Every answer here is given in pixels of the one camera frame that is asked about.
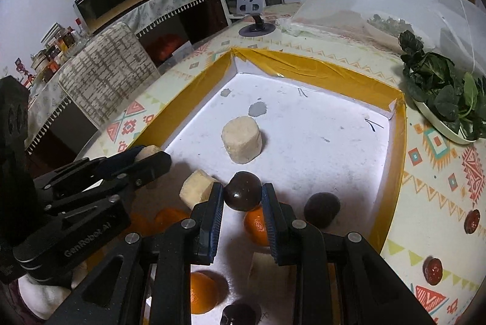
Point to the patterned chair back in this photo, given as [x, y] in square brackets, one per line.
[106, 70]

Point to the leafy green vegetables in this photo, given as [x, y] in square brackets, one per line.
[436, 78]

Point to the white plate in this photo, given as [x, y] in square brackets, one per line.
[436, 123]

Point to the dish of chopped greens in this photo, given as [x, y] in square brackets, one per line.
[385, 24]

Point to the person's left hand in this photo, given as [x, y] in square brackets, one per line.
[41, 296]

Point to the counter with patterned cloth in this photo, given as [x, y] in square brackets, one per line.
[159, 5]

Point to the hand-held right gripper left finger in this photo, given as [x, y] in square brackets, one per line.
[212, 224]

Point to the red date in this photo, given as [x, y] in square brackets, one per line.
[472, 221]
[433, 270]

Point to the cluster of condiment bottles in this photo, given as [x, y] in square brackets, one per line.
[60, 47]

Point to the dark purple passion fruit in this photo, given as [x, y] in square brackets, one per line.
[239, 315]
[243, 190]
[322, 209]

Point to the white tray with yellow rim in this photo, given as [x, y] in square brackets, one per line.
[311, 142]

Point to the orange bag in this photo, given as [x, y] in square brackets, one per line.
[167, 48]

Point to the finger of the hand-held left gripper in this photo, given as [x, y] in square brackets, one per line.
[114, 163]
[152, 169]

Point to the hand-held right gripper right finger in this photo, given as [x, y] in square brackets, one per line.
[270, 226]

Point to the black microwave oven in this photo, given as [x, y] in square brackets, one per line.
[106, 2]

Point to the small pale fruit chunk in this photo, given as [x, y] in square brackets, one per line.
[148, 151]

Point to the large pale cylindrical fruit chunk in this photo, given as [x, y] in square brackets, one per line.
[242, 140]

